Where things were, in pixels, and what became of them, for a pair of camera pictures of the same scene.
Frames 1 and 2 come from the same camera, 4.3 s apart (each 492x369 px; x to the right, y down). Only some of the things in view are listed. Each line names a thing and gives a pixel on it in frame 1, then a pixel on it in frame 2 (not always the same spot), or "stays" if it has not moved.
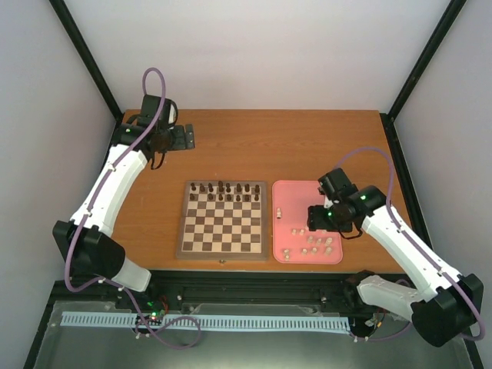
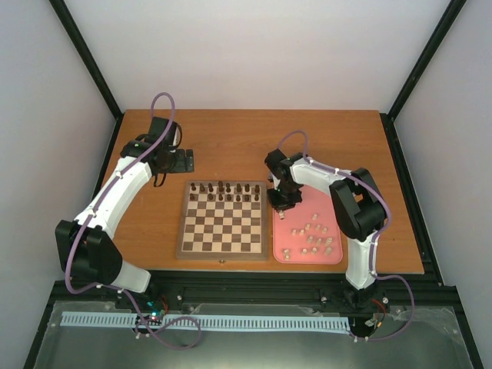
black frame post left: [86, 53] stays
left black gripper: [181, 144] → [190, 161]
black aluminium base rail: [217, 287] stays
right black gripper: [316, 221] → [277, 205]
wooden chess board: [224, 220] stays
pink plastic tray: [293, 242] stays
